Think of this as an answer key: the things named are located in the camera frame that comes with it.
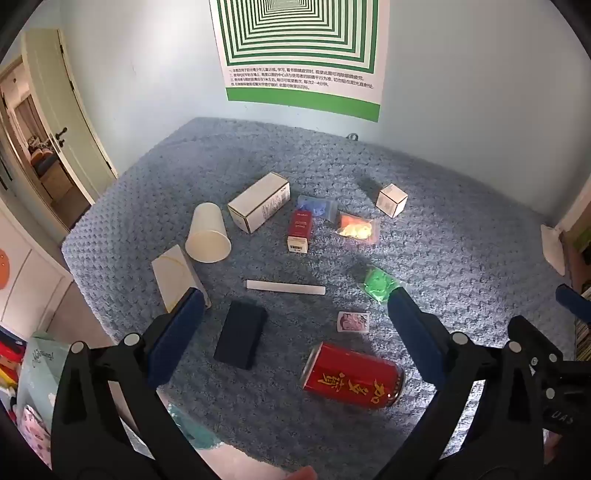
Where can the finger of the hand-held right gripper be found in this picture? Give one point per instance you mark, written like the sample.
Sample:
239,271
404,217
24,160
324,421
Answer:
575,300
540,341

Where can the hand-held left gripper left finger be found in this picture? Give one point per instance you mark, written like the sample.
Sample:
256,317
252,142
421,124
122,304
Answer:
178,337

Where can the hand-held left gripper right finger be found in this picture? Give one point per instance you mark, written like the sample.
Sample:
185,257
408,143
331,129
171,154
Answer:
415,332

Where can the cream box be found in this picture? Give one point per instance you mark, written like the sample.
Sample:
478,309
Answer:
175,277

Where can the black box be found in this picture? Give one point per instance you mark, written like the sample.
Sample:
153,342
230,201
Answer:
240,334

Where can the green plastic packet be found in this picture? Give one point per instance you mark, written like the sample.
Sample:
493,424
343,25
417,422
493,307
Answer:
377,282

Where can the small pink printed packet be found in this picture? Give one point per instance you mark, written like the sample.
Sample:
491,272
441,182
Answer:
353,321

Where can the red drink can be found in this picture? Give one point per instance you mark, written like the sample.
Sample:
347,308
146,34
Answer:
355,376

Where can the white paper cup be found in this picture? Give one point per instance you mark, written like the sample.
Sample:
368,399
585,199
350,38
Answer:
207,235

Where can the white paper strip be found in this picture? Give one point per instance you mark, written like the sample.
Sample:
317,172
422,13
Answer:
286,287

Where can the orange plastic packet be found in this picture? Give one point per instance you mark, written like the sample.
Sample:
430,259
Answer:
355,228

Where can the small white cube box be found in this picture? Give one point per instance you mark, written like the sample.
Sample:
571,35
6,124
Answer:
391,201

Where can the small red box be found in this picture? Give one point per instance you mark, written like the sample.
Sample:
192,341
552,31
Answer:
301,226

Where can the long white cardboard box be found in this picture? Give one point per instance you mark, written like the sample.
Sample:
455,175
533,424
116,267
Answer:
258,203

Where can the blue plastic packet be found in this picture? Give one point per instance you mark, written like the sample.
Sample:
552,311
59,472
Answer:
319,205

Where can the row of books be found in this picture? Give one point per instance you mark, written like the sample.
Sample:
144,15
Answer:
584,334

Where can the wooden bookshelf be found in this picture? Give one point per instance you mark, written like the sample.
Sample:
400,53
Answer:
582,240

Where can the teal floral bed sheet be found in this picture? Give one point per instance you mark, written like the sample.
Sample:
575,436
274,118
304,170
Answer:
39,364

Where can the white cabinet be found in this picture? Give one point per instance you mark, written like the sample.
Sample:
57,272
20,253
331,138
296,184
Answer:
27,277

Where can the pink satin quilt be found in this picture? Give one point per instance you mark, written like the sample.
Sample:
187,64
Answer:
32,429

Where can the cream door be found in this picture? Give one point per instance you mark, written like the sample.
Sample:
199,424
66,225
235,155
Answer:
69,115

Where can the green striped wall poster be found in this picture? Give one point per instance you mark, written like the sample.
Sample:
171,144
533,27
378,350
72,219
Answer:
300,46

